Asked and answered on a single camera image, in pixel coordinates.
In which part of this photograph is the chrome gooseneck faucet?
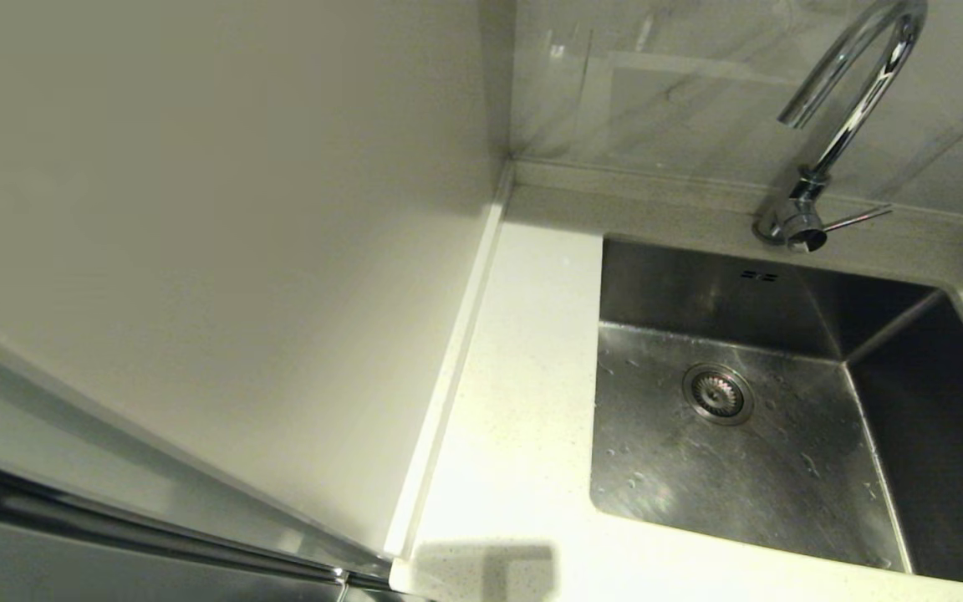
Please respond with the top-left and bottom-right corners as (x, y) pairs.
(752, 0), (930, 254)

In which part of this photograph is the tall beige cabinet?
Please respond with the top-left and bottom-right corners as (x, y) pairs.
(0, 0), (517, 602)

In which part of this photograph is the round metal drain strainer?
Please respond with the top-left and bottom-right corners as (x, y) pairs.
(681, 362), (756, 427)

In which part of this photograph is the stone backsplash upstand strip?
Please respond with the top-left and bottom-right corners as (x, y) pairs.
(512, 157), (963, 228)

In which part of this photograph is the stainless steel sink basin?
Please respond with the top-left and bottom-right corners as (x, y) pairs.
(588, 234), (963, 589)

